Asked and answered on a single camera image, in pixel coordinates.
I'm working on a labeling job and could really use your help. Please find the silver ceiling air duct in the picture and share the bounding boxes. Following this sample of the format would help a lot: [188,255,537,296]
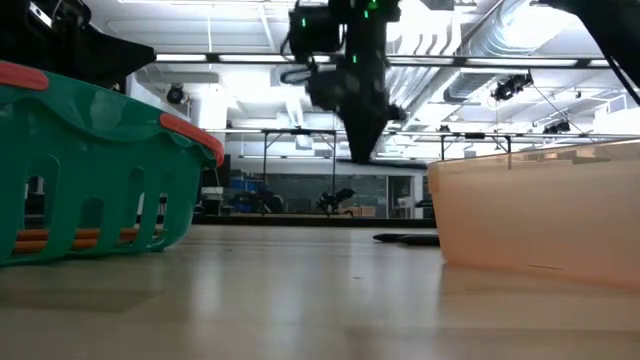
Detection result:
[442,0,581,104]

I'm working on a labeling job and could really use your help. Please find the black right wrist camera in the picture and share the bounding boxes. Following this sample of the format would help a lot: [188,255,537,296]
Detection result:
[287,3,345,57]

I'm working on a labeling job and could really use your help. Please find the green plastic basket orange handles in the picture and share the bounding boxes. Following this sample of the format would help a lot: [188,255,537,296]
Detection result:
[0,60,226,266]

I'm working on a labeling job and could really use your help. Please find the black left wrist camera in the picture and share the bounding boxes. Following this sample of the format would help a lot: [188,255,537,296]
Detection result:
[0,0,94,26]

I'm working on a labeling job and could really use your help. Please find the black background table frame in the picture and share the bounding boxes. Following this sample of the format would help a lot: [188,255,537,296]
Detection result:
[439,132,514,171]
[259,128,339,216]

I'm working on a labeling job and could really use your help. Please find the translucent orange plastic bin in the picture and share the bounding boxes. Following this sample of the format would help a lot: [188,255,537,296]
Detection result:
[427,139,640,289]

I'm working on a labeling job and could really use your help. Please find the black table edge frame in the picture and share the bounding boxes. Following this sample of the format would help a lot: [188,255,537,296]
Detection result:
[192,213,437,229]

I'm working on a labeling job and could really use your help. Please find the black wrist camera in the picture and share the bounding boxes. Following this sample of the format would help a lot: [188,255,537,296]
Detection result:
[0,0,94,26]
[287,3,345,57]

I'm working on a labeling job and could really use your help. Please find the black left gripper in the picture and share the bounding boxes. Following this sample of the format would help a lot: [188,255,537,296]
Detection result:
[0,19,157,94]

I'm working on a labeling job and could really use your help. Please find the black overhead beam with lights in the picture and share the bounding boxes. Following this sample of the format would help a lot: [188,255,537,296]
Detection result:
[154,51,611,69]

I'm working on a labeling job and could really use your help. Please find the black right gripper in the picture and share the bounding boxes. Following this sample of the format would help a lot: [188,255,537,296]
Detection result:
[304,61,408,164]

